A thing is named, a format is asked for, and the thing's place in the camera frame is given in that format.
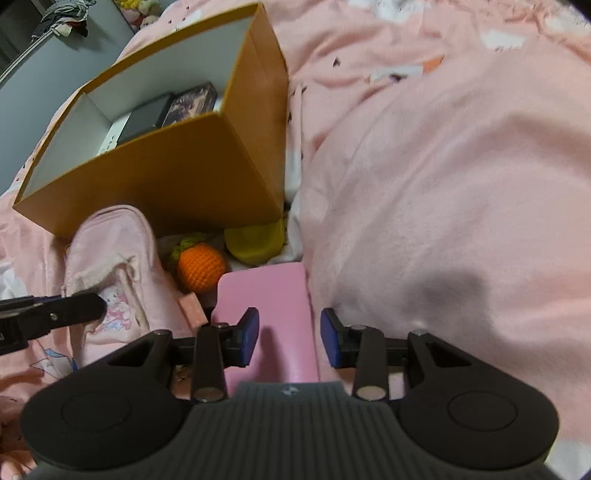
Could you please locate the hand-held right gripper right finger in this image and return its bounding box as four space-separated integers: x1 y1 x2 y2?
320 307 472 402

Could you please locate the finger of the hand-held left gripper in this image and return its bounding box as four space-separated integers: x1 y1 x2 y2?
0 292 108 334

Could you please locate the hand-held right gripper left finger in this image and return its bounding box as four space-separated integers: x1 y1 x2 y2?
104 306 261 404

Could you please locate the pink mini backpack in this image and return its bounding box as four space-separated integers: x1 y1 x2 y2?
64 205 182 366

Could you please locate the crochet orange toy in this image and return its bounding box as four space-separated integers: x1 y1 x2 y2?
168 233 230 295

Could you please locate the yellow round container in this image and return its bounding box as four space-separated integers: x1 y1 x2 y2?
224 219 286 267

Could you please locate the orange cardboard box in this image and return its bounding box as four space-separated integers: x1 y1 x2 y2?
12 2 290 240

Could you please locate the white box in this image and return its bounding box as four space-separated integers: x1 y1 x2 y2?
98 113 133 156

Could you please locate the black box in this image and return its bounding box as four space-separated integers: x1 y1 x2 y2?
117 92 175 147

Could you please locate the dark printed card box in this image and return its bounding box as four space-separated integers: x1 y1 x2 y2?
161 82 219 129

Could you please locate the small pink box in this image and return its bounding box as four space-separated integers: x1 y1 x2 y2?
178 292 209 331

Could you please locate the pink printed blanket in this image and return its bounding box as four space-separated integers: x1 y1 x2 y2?
0 0 591 476

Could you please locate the pile of grey clothes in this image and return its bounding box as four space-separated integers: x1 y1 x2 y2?
39 0 99 38

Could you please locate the hanging column of plush toys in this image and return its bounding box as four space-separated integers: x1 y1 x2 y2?
115 0 161 27

